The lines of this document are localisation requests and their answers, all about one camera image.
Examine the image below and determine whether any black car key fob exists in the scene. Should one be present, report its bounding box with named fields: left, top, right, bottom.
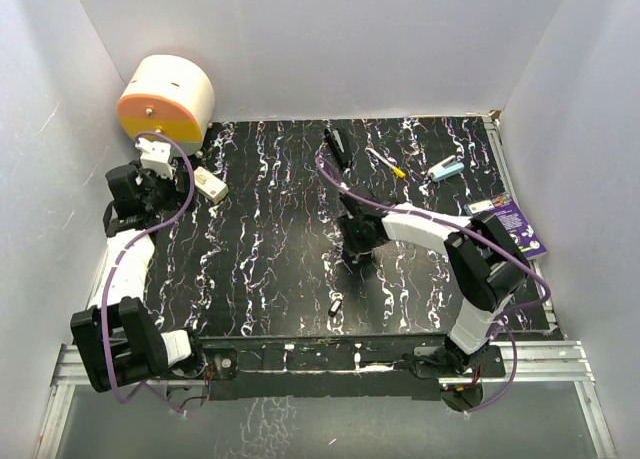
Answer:
left=328, top=292, right=343, bottom=317

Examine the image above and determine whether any small cream card box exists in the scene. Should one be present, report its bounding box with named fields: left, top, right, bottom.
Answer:
left=194, top=166, right=229, bottom=204

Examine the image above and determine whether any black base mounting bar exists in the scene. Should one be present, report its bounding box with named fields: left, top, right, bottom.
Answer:
left=149, top=331, right=506, bottom=403

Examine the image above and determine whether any aluminium frame rail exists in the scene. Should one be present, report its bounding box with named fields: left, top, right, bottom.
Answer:
left=34, top=343, right=211, bottom=459

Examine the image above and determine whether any purple booklet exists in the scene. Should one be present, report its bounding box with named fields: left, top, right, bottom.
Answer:
left=464, top=193, right=547, bottom=260

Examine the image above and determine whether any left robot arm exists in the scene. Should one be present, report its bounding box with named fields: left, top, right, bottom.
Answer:
left=70, top=161, right=207, bottom=393

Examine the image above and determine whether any black stapler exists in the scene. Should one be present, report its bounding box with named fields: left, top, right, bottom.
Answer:
left=324, top=128, right=353, bottom=171

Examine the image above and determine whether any white pen yellow tip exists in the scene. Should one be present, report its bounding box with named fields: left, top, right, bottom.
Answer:
left=366, top=147, right=406, bottom=179

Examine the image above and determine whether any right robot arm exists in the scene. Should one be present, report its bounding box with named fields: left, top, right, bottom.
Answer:
left=338, top=188, right=528, bottom=376

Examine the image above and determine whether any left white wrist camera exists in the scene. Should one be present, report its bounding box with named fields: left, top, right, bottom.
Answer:
left=135, top=138, right=174, bottom=179

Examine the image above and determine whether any white cylindrical drawer box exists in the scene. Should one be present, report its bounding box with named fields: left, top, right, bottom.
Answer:
left=116, top=54, right=215, bottom=155

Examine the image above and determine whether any light blue mini stapler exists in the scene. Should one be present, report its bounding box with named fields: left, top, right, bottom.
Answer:
left=427, top=155, right=464, bottom=182

